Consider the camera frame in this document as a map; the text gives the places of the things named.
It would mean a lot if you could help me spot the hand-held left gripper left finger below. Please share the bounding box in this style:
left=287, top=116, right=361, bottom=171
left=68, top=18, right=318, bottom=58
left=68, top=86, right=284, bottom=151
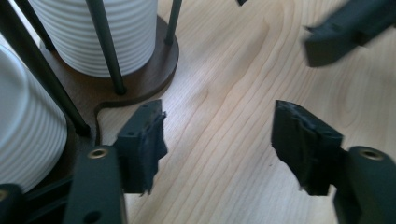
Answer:
left=64, top=99, right=169, bottom=224

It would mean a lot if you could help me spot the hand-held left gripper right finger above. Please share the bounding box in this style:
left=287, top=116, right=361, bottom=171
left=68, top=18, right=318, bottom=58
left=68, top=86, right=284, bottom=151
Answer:
left=270, top=100, right=396, bottom=224

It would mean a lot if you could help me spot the dark wooden cup holder rack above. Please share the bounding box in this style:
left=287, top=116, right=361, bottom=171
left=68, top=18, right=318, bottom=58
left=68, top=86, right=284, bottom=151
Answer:
left=0, top=0, right=184, bottom=200

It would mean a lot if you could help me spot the white ribbed paper cup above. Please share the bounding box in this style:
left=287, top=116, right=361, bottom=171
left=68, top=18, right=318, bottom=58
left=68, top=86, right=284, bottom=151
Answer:
left=0, top=45, right=68, bottom=194
left=28, top=0, right=159, bottom=78

